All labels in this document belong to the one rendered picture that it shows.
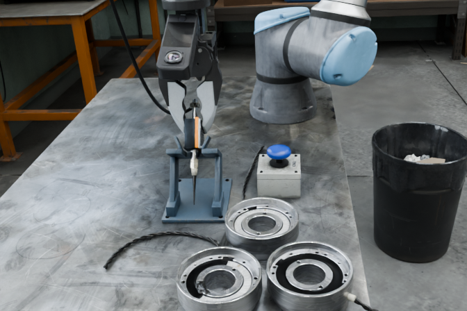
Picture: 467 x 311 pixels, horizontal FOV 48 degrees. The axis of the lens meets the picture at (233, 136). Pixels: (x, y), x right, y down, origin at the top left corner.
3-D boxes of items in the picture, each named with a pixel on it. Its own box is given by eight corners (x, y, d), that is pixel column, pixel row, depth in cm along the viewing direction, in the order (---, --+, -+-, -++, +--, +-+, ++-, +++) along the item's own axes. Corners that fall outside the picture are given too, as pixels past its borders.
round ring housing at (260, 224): (310, 253, 73) (310, 228, 71) (238, 271, 70) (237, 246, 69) (282, 213, 82) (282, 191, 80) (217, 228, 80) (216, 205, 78)
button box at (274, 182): (301, 198, 86) (301, 171, 84) (257, 197, 87) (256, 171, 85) (300, 173, 93) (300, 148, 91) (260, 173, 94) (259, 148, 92)
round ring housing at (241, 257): (252, 336, 60) (251, 309, 58) (166, 323, 63) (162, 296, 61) (269, 275, 69) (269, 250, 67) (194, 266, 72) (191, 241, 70)
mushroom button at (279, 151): (291, 180, 86) (290, 153, 84) (267, 180, 87) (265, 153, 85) (291, 168, 90) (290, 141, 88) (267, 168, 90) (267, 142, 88)
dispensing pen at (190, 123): (182, 203, 80) (183, 96, 83) (187, 204, 84) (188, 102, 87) (196, 203, 80) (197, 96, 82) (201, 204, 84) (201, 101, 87)
